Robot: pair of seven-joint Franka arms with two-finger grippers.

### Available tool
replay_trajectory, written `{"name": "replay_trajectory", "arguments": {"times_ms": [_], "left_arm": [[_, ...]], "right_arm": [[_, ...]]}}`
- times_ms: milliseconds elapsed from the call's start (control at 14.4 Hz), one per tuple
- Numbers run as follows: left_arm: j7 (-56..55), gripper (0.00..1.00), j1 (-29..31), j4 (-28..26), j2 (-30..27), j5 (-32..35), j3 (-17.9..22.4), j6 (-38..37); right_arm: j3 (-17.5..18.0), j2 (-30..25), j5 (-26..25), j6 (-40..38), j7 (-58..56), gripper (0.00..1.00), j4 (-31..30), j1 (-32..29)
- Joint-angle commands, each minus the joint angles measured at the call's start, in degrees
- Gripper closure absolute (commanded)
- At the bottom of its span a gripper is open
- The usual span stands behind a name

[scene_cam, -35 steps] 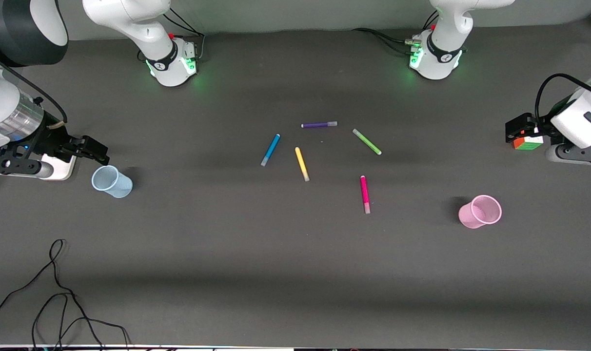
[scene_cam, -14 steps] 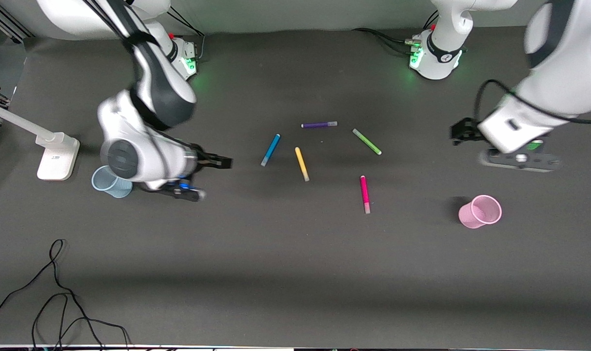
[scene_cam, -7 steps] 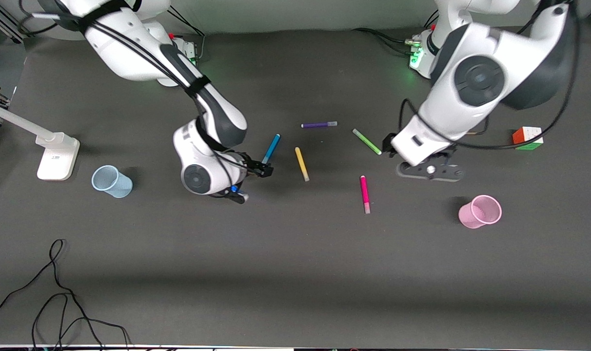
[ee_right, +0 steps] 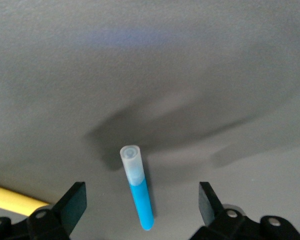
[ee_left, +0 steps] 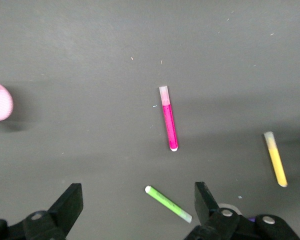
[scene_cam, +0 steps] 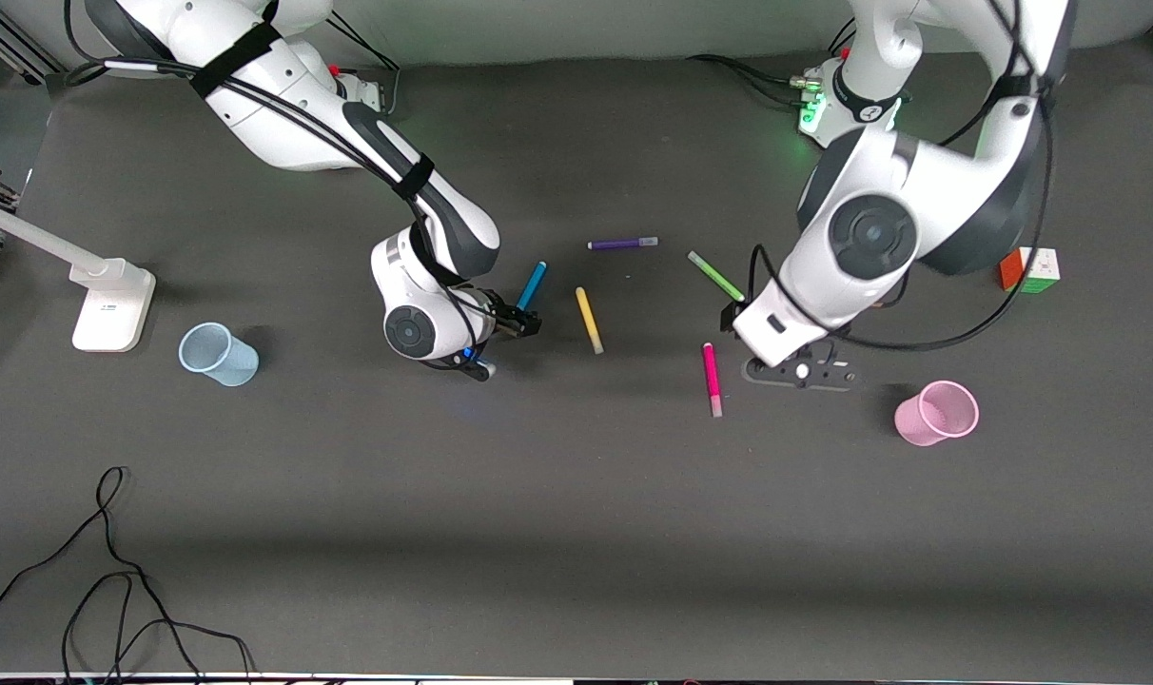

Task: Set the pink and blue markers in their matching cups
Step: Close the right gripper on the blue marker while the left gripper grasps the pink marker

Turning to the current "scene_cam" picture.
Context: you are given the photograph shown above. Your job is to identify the blue marker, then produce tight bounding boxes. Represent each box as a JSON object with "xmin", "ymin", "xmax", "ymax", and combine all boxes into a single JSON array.
[{"xmin": 517, "ymin": 261, "xmax": 548, "ymax": 313}]

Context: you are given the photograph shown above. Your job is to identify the pink marker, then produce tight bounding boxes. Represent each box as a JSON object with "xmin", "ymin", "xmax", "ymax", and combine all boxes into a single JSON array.
[{"xmin": 701, "ymin": 342, "xmax": 724, "ymax": 419}]

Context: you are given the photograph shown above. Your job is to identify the green marker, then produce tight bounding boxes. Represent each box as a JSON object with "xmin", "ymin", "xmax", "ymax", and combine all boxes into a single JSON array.
[{"xmin": 687, "ymin": 250, "xmax": 747, "ymax": 304}]

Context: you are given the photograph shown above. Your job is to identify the yellow marker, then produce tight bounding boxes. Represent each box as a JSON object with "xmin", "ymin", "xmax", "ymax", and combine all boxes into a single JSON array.
[{"xmin": 575, "ymin": 286, "xmax": 605, "ymax": 356}]

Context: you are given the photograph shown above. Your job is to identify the translucent pink plastic cup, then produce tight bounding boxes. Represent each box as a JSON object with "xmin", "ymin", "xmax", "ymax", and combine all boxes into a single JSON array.
[{"xmin": 894, "ymin": 381, "xmax": 980, "ymax": 447}]

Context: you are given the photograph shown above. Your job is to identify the translucent blue plastic cup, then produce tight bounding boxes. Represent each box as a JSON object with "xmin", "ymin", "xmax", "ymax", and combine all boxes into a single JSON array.
[{"xmin": 178, "ymin": 323, "xmax": 260, "ymax": 387}]

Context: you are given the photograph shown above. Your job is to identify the colourful puzzle cube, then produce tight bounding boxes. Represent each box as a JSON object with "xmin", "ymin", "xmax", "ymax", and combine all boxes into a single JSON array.
[{"xmin": 999, "ymin": 247, "xmax": 1061, "ymax": 294}]

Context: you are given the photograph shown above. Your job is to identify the white desk stand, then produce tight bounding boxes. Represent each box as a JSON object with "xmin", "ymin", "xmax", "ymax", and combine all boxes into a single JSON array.
[{"xmin": 0, "ymin": 195, "xmax": 157, "ymax": 353}]

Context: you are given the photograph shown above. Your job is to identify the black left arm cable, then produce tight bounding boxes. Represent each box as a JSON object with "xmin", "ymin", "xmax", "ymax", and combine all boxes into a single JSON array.
[{"xmin": 748, "ymin": 0, "xmax": 1058, "ymax": 351}]

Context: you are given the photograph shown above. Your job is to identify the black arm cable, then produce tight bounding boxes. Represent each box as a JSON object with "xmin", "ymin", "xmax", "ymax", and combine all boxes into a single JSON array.
[
  {"xmin": 748, "ymin": 0, "xmax": 1058, "ymax": 351},
  {"xmin": 63, "ymin": 0, "xmax": 501, "ymax": 374}
]

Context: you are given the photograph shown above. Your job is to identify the black left base cables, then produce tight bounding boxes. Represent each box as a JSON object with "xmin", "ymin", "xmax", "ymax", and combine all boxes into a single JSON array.
[{"xmin": 686, "ymin": 52, "xmax": 825, "ymax": 111}]

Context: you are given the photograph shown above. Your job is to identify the black base cables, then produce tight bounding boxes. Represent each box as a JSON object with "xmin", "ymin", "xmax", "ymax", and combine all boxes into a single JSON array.
[
  {"xmin": 686, "ymin": 52, "xmax": 825, "ymax": 111},
  {"xmin": 324, "ymin": 11, "xmax": 402, "ymax": 115}
]

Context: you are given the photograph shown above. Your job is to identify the black right base cables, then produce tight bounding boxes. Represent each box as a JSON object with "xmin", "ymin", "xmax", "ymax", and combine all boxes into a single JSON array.
[{"xmin": 324, "ymin": 11, "xmax": 402, "ymax": 115}]

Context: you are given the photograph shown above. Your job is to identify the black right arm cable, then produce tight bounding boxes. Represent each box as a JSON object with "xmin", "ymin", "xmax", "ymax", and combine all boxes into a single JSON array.
[{"xmin": 63, "ymin": 0, "xmax": 501, "ymax": 374}]

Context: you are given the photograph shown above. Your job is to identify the loose black floor cable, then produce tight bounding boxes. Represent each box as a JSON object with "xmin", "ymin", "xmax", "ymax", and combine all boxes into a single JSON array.
[{"xmin": 0, "ymin": 466, "xmax": 257, "ymax": 685}]

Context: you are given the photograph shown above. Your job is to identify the aluminium frame rail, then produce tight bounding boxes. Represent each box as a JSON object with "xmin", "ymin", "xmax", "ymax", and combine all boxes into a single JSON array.
[{"xmin": 0, "ymin": 8, "xmax": 66, "ymax": 88}]

